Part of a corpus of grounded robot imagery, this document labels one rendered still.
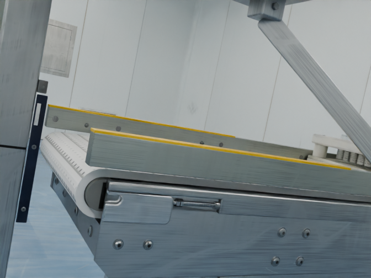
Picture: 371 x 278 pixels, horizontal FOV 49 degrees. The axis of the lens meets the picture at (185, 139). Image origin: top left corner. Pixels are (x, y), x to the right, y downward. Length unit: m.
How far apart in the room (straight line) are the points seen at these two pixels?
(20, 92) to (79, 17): 5.15
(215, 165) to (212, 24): 5.89
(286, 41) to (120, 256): 0.29
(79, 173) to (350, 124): 0.29
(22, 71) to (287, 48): 0.38
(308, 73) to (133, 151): 0.21
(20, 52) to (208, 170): 0.35
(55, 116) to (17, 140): 0.07
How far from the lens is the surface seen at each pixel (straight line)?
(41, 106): 0.65
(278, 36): 0.48
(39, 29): 0.66
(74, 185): 0.42
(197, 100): 6.18
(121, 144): 0.39
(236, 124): 5.44
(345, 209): 0.58
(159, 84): 6.33
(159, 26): 6.32
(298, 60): 0.48
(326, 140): 0.86
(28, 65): 0.65
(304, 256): 0.56
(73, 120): 0.65
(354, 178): 0.58
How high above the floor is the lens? 0.89
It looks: 4 degrees down
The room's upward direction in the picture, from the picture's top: 11 degrees clockwise
